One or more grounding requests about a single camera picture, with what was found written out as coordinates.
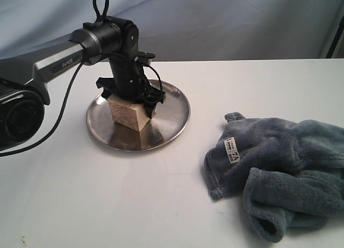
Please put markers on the round stainless steel plate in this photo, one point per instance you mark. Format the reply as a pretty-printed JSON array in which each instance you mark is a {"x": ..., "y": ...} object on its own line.
[{"x": 169, "y": 121}]

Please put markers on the black stand pole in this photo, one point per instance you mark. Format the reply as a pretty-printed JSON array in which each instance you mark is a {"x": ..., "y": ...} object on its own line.
[{"x": 335, "y": 42}]

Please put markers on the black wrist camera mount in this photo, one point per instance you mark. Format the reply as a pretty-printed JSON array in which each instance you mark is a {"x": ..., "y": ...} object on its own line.
[{"x": 144, "y": 57}]

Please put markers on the light wooden block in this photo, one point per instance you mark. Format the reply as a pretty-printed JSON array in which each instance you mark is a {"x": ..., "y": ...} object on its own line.
[{"x": 127, "y": 113}]

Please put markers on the grey-blue fleece towel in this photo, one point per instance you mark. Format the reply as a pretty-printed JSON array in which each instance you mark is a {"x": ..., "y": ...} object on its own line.
[{"x": 289, "y": 174}]

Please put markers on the blue-grey backdrop curtain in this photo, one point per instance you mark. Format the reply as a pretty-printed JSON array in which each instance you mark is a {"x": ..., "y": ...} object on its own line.
[{"x": 184, "y": 30}]

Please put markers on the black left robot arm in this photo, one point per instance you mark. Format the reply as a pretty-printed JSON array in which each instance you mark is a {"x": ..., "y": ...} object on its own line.
[{"x": 24, "y": 78}]

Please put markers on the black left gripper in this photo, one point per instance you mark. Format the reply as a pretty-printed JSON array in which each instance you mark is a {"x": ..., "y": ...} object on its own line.
[{"x": 129, "y": 82}]

